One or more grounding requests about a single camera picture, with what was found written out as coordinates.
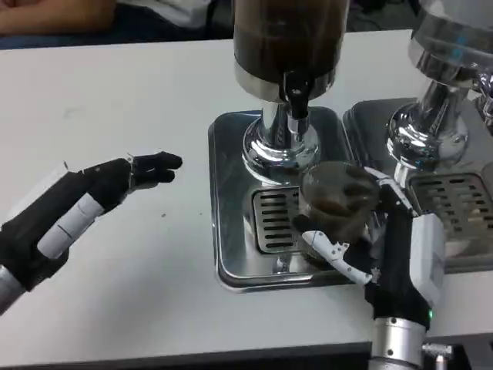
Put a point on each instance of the chrome dispenser tap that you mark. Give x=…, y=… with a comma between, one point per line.
x=484, y=96

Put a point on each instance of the chrome drink dispenser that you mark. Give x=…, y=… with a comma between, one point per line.
x=431, y=127

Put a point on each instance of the slotted steel drip grid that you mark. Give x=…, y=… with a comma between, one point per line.
x=275, y=219
x=454, y=200

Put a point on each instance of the black dispenser tap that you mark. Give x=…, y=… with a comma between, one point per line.
x=297, y=90

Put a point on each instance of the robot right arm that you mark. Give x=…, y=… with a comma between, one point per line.
x=396, y=343

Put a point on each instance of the steel drip tray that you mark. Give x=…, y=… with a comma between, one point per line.
x=366, y=123
x=231, y=231

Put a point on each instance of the clear ribbed glass cup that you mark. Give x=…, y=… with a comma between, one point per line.
x=339, y=192

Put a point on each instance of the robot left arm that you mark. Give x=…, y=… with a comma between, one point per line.
x=7, y=289

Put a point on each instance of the drink dispenser with dark tank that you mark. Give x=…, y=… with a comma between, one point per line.
x=285, y=38

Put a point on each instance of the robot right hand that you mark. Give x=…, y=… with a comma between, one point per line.
x=396, y=270

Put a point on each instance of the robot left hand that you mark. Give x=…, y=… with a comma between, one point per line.
x=42, y=223

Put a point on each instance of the person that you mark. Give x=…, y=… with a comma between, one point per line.
x=165, y=11

